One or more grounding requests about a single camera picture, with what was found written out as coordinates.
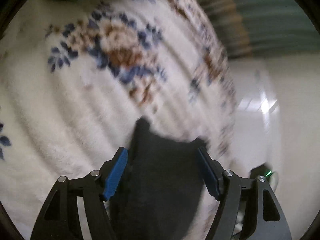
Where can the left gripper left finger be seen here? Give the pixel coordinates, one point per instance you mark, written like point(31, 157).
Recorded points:
point(59, 215)

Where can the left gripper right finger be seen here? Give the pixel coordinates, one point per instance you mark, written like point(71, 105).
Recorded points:
point(263, 216)

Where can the black striped t-shirt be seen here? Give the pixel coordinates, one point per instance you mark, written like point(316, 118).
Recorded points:
point(159, 191)

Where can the floral white bed blanket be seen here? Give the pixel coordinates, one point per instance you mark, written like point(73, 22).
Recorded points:
point(75, 77)

